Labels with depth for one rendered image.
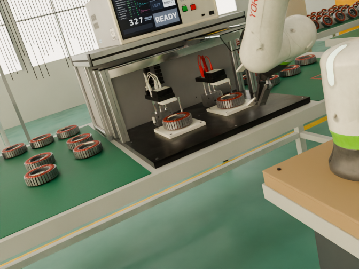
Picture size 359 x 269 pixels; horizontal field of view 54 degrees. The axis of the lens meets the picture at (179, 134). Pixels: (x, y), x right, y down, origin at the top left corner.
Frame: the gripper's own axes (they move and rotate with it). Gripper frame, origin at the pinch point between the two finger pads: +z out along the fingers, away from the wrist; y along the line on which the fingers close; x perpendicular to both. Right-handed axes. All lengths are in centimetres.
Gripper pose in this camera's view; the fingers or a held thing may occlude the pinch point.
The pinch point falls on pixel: (245, 86)
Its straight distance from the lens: 133.7
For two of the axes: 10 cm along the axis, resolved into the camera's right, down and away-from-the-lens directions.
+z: -2.3, 2.8, 9.3
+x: 9.4, -1.7, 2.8
